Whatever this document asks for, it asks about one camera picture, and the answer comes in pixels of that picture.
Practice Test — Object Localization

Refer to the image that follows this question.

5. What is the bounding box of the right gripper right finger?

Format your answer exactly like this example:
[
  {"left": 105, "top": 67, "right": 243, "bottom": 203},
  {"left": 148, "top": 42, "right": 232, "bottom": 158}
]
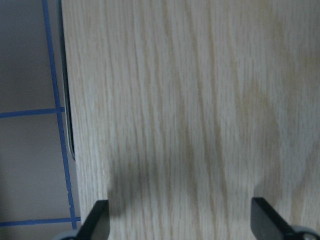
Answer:
[{"left": 250, "top": 197, "right": 304, "bottom": 240}]

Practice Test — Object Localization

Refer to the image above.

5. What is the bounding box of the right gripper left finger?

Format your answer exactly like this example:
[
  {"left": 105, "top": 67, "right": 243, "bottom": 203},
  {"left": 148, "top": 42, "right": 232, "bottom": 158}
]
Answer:
[{"left": 74, "top": 200, "right": 110, "bottom": 240}]

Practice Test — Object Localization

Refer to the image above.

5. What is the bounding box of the wooden drawer cabinet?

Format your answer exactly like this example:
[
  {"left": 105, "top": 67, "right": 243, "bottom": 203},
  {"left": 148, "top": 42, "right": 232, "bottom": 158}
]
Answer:
[{"left": 62, "top": 0, "right": 320, "bottom": 240}]

